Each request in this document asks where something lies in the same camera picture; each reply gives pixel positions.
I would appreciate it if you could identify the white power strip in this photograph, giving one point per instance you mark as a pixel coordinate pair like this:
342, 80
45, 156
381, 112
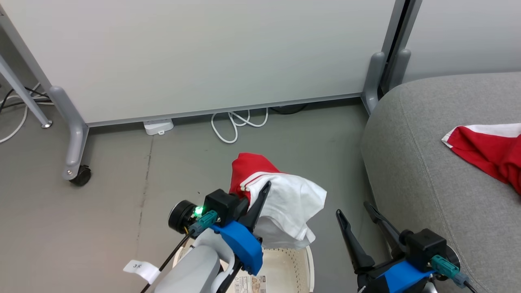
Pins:
158, 126

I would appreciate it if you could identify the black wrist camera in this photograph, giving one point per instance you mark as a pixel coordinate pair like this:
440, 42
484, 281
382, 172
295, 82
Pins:
425, 244
220, 203

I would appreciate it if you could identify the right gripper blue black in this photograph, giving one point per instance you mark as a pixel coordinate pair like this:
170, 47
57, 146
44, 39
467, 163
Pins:
399, 278

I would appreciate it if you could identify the grey fabric sofa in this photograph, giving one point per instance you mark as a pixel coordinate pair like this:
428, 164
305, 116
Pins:
427, 162

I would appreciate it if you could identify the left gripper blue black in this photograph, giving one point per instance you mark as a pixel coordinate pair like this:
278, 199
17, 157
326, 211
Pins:
244, 248

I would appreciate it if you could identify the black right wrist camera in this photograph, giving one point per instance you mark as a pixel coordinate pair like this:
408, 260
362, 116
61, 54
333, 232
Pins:
425, 244

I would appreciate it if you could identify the white paper tag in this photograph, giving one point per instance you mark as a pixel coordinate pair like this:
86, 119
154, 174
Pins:
140, 270

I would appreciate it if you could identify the grey metal stand leg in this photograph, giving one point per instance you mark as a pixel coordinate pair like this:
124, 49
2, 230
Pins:
24, 95

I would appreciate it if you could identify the narrow white partition panel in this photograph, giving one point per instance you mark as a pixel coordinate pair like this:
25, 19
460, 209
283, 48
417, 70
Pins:
468, 32

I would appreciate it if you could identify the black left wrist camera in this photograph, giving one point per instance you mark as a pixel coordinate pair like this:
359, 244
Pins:
220, 203

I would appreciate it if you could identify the red white garment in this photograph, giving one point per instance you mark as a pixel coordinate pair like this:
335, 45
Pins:
484, 150
293, 199

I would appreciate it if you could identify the beige perforated laundry basket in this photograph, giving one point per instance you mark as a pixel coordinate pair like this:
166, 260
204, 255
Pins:
285, 268

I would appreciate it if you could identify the wide white partition panel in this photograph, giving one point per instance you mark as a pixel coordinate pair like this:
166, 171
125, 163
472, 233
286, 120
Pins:
203, 53

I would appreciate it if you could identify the black caster wheel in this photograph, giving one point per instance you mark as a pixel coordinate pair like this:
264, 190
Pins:
81, 176

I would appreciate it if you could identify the printed label sticker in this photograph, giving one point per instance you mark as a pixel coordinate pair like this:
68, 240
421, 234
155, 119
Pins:
250, 285

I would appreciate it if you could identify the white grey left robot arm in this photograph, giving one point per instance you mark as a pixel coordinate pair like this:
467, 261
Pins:
191, 272

